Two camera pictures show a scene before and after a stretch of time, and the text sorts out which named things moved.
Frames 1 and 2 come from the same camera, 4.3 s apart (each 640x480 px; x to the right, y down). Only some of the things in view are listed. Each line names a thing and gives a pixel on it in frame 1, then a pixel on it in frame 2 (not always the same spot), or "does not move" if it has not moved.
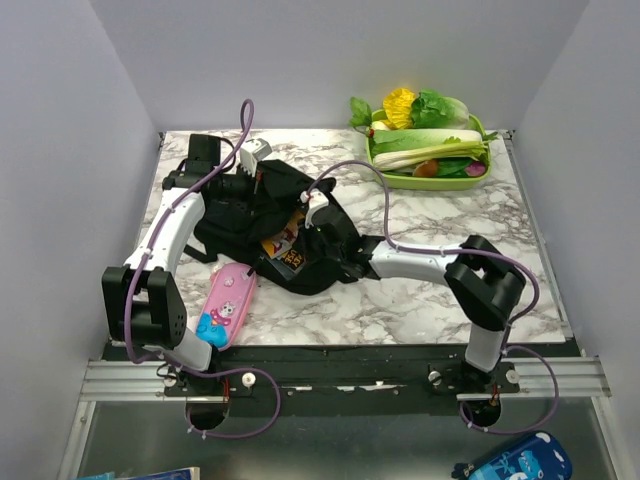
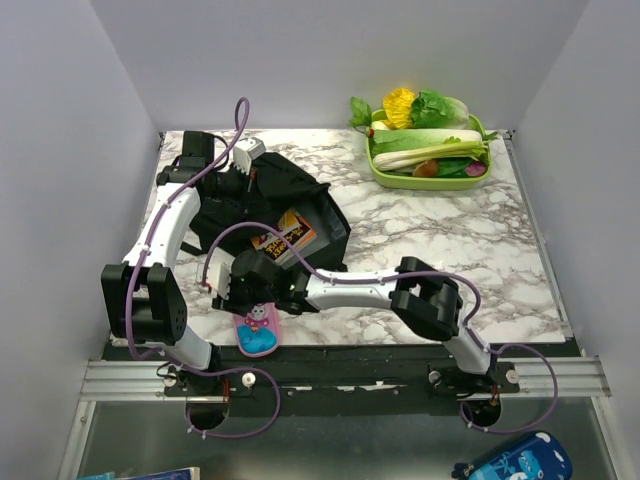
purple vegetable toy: [475, 169] does not move
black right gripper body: [317, 247] -> [242, 298]
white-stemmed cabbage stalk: [397, 160] does not move
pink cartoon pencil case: [226, 302] -> [258, 331]
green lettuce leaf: [431, 110] does not move
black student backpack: [233, 233] does not move
